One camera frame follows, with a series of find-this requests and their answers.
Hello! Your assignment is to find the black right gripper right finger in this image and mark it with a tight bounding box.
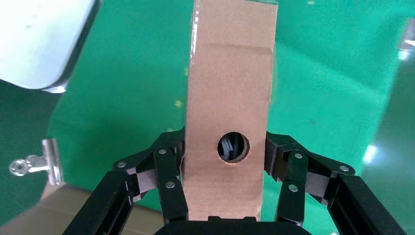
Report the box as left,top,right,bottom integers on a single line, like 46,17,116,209
264,131,408,235

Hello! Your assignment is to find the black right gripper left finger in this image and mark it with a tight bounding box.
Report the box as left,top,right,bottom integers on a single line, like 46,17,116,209
62,127,189,235

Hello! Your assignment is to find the small cardboard box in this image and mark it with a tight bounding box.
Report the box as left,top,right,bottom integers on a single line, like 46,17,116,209
179,0,279,222

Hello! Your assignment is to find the large open cardboard carton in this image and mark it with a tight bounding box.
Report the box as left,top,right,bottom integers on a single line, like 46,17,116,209
0,182,165,235

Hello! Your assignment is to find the green tablecloth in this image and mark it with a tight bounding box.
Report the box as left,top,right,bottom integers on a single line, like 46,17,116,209
41,0,415,235

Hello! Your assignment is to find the silver binder clip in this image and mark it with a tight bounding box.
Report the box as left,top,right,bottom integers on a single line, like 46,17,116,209
8,138,65,187

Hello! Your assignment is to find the white table panel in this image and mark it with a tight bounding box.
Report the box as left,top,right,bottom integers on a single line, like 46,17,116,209
0,0,102,94

